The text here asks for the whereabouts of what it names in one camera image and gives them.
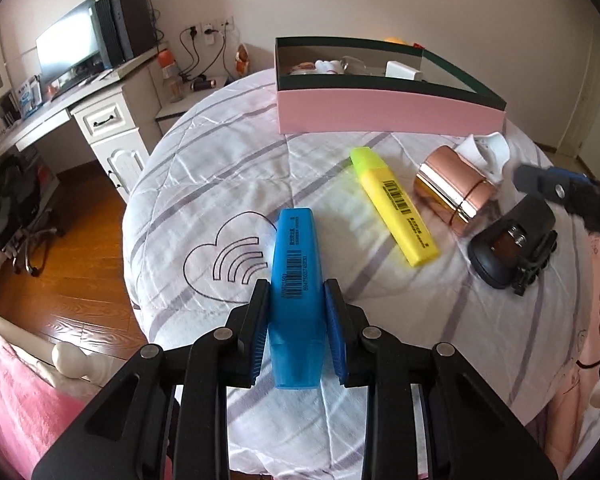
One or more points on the pink blanket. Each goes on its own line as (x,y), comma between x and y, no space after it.
(15,410)

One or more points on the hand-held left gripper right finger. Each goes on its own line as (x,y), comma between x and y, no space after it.
(334,320)

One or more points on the black office chair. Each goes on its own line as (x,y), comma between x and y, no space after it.
(15,205)

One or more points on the black computer tower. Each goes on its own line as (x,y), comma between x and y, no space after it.
(125,25)

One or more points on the white wall sockets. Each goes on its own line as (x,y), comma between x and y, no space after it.
(211,26)

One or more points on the yellow highlighter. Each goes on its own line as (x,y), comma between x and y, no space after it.
(395,205)

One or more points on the orange snack bag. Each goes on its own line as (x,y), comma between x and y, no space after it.
(242,58)

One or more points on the black computer monitor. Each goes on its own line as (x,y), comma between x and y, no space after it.
(70,40)

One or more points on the black hair dryer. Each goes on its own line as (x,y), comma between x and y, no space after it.
(205,84)

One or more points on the white nightstand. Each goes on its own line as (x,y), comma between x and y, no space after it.
(190,102)

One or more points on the black phone holder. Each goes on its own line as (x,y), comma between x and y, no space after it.
(505,245)

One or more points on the pink storage box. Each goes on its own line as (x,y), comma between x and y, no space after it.
(380,110)

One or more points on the blue highlighter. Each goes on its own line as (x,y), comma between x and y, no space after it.
(295,260)

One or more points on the blue tissue box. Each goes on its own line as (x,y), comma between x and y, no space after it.
(29,94)

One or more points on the rose gold cylinder case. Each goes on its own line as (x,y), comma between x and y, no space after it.
(452,190)

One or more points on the white charger plug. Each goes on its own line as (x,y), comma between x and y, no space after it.
(402,71)

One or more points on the clear plastic case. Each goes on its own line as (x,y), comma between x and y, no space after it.
(355,64)

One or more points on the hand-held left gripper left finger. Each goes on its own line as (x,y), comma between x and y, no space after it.
(259,320)

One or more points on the white desk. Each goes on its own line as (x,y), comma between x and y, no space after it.
(55,110)

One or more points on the clear bottle with orange cap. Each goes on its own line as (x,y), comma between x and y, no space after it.
(171,77)

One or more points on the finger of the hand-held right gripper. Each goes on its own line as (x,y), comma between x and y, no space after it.
(530,178)

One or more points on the white round gadget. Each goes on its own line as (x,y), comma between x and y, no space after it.
(327,66)

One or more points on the white bed post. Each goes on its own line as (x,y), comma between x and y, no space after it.
(65,360)

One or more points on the white drawer unit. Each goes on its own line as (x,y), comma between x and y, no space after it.
(115,135)

